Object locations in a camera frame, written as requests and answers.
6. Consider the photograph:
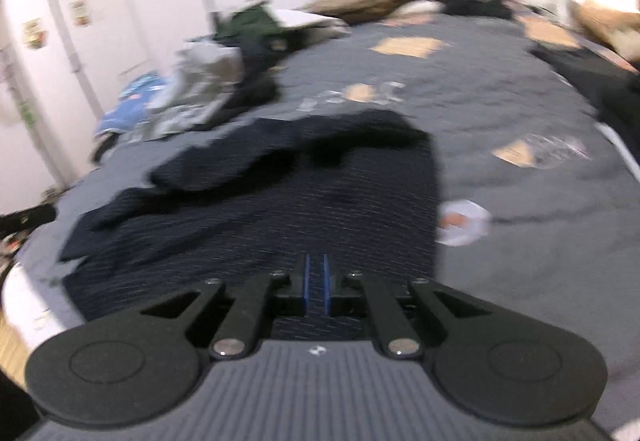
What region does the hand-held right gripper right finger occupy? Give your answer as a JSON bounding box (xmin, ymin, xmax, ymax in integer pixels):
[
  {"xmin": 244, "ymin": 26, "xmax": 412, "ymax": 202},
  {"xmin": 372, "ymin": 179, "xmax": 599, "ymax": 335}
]
[{"xmin": 323, "ymin": 253, "xmax": 502, "ymax": 362}]

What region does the black clothes heap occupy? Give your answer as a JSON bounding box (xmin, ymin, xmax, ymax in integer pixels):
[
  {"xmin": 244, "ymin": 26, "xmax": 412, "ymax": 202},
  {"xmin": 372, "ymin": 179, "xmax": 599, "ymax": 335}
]
[{"xmin": 440, "ymin": 0, "xmax": 517, "ymax": 19}]

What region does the beige plush blanket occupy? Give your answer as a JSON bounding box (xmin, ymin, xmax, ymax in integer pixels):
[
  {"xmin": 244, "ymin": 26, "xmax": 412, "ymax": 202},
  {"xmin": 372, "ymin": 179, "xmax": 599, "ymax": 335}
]
[{"xmin": 575, "ymin": 0, "xmax": 640, "ymax": 56}]

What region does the dark crumpled garment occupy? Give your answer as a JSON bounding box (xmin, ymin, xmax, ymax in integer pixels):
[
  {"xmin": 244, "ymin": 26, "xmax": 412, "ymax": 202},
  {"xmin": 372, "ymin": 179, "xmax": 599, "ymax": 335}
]
[{"xmin": 215, "ymin": 36, "xmax": 282, "ymax": 122}]

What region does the white wardrobe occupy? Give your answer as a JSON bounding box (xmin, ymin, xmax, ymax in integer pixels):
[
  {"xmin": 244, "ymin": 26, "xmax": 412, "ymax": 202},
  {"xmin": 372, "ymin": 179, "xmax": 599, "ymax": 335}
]
[{"xmin": 0, "ymin": 0, "xmax": 151, "ymax": 222}]

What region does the blue printed cloth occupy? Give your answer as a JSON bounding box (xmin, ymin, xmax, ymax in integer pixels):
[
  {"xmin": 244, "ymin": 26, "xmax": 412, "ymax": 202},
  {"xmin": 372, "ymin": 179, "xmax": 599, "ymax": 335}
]
[{"xmin": 92, "ymin": 73, "xmax": 176, "ymax": 156}]

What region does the white pillow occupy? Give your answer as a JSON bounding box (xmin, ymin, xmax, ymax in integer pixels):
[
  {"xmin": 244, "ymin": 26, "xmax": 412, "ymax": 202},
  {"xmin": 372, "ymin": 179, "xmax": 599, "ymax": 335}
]
[{"xmin": 272, "ymin": 10, "xmax": 351, "ymax": 32}]

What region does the brown pillow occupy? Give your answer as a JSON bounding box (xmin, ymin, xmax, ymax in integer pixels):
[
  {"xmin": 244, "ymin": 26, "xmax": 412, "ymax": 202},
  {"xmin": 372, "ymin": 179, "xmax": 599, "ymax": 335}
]
[{"xmin": 305, "ymin": 0, "xmax": 442, "ymax": 24}]

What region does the grey stand pole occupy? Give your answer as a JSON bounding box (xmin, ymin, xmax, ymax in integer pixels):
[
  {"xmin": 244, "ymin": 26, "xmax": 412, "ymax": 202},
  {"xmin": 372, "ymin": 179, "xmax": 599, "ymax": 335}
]
[{"xmin": 197, "ymin": 0, "xmax": 221, "ymax": 24}]

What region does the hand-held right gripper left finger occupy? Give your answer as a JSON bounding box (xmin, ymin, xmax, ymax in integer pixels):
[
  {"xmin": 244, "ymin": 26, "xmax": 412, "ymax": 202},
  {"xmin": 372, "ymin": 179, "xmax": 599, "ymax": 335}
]
[{"xmin": 140, "ymin": 253, "xmax": 312, "ymax": 362}]

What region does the navy patterned garment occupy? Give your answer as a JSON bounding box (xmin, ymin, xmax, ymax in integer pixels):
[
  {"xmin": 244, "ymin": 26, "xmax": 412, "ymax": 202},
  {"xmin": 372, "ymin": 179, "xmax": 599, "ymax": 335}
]
[{"xmin": 60, "ymin": 110, "xmax": 442, "ymax": 353}]

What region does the light grey garment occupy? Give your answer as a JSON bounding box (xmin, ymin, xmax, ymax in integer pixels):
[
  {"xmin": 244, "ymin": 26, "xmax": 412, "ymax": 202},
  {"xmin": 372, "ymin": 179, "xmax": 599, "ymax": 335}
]
[{"xmin": 145, "ymin": 43, "xmax": 246, "ymax": 142}]

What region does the grey quilted bedspread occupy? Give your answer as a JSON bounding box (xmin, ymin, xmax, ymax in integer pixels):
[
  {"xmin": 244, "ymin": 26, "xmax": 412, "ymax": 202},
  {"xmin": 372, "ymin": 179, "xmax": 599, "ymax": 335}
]
[{"xmin": 15, "ymin": 11, "xmax": 640, "ymax": 402}]

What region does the black folded garment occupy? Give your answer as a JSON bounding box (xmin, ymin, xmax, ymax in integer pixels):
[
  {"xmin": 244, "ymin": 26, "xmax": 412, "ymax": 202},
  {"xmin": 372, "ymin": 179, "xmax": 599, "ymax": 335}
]
[{"xmin": 530, "ymin": 46, "xmax": 640, "ymax": 162}]

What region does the dark green garment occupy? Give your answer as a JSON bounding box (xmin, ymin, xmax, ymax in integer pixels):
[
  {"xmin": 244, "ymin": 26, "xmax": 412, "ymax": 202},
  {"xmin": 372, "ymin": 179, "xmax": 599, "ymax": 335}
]
[{"xmin": 215, "ymin": 3, "xmax": 282, "ymax": 46}]

